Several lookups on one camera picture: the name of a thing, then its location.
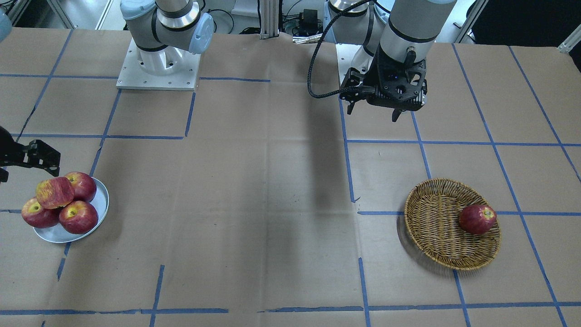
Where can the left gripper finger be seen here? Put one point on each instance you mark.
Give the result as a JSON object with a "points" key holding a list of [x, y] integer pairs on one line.
{"points": [[396, 114], [350, 107]]}

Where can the red apple on plate front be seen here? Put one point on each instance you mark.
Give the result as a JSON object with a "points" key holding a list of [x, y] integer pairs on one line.
{"points": [[78, 217]]}

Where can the red apple on plate back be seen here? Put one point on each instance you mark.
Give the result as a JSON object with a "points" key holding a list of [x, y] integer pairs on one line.
{"points": [[84, 186]]}

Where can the aluminium frame post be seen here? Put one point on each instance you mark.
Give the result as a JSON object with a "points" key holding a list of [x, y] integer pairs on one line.
{"points": [[269, 17]]}

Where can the light blue plate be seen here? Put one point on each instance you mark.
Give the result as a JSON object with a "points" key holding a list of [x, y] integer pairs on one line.
{"points": [[57, 233]]}

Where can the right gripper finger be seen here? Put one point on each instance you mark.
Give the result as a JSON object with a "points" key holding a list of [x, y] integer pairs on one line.
{"points": [[4, 175], [54, 171]]}

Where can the yellow-red apple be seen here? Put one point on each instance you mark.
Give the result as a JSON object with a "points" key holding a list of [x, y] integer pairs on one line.
{"points": [[54, 193]]}

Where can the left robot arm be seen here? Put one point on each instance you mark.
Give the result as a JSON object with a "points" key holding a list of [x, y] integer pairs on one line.
{"points": [[358, 27]]}

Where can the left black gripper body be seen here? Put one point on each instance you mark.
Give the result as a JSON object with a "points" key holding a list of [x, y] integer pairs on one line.
{"points": [[376, 74]]}

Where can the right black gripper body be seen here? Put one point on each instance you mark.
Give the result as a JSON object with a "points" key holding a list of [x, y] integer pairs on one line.
{"points": [[13, 153]]}

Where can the brown wicker basket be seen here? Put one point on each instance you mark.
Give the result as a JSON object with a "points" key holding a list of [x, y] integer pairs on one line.
{"points": [[431, 217]]}

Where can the red apple on plate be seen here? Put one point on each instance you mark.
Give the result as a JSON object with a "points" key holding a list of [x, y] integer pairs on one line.
{"points": [[78, 217], [84, 186], [37, 216]]}

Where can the dark red apple in basket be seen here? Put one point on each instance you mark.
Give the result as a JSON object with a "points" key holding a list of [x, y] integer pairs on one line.
{"points": [[477, 219]]}

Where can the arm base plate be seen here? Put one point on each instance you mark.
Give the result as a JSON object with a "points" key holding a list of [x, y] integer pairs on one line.
{"points": [[166, 69]]}

